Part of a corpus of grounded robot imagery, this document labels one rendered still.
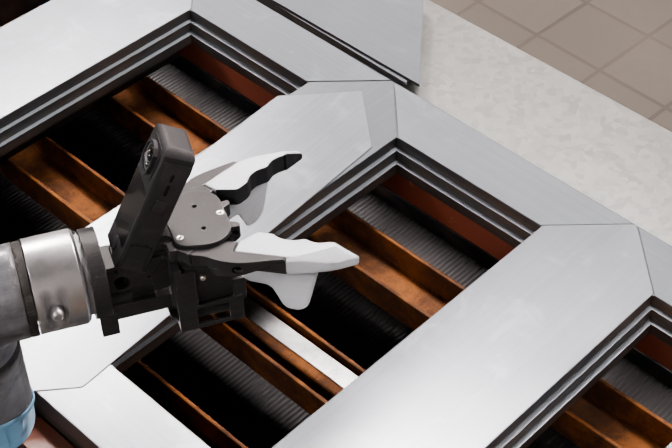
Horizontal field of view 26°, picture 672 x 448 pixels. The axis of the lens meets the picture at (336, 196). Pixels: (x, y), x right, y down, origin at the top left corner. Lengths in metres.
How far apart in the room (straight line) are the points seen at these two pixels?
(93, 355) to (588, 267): 0.65
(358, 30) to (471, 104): 0.23
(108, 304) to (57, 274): 0.05
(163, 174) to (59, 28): 1.28
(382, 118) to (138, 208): 1.08
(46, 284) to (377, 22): 1.42
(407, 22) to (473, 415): 0.89
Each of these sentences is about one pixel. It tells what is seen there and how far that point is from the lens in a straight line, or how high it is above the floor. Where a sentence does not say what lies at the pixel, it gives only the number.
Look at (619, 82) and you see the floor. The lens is 3.64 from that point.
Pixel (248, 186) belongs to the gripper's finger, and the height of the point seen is 1.45.
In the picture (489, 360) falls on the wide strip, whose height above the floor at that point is 0.87.
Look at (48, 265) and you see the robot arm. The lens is 1.11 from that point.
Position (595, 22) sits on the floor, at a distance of 3.83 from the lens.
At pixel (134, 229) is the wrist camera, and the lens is 1.10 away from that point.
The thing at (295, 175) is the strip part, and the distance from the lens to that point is 2.04.
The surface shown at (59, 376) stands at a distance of 1.82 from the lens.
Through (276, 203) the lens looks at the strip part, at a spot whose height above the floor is 0.87.
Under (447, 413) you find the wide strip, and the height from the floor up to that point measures 0.87.
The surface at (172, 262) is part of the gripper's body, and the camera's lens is 1.12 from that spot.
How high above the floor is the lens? 2.25
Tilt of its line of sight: 44 degrees down
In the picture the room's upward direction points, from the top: straight up
